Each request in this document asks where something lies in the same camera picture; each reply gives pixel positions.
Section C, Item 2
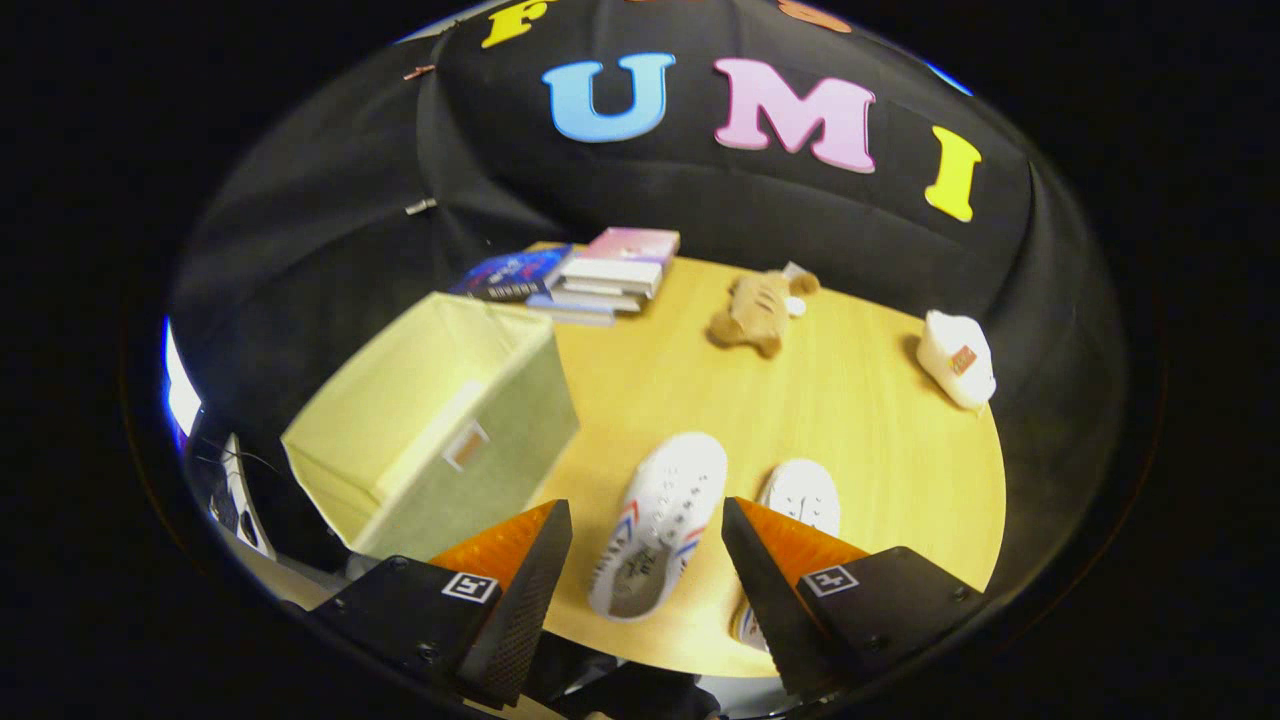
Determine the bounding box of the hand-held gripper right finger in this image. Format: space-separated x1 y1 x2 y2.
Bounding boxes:
720 496 987 700

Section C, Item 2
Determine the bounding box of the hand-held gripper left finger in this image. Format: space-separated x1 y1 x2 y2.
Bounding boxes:
313 499 574 709

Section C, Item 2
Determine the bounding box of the white canvas shoe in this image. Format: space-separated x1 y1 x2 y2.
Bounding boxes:
588 432 729 622
733 458 843 652

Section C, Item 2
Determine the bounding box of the green fabric storage box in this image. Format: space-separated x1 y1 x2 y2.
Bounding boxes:
280 290 581 561

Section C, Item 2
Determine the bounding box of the brown plush toy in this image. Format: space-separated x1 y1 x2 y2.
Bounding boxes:
707 270 821 359

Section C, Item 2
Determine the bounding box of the white plush toy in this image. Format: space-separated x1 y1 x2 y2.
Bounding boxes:
915 310 998 412

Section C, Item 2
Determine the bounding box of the light blue book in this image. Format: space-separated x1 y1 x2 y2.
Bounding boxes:
524 290 643 327

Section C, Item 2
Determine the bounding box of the dark blue book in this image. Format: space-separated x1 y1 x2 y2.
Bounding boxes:
450 245 574 304

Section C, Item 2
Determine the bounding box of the white book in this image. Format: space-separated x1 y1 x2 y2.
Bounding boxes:
558 257 666 300

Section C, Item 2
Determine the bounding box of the white metal frame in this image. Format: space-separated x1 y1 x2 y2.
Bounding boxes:
205 430 276 561

